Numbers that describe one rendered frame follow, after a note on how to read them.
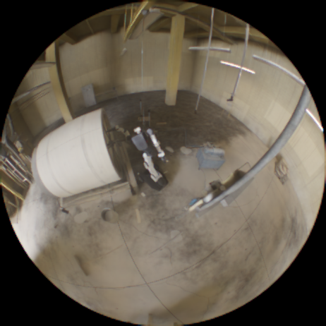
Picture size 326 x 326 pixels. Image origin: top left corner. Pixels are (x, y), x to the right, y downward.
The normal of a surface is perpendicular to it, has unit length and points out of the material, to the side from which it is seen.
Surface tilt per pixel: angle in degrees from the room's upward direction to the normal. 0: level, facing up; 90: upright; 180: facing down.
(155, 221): 0
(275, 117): 90
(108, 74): 90
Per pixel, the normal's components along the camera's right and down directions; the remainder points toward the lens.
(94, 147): 0.35, 0.19
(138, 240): 0.06, -0.59
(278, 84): -0.91, 0.30
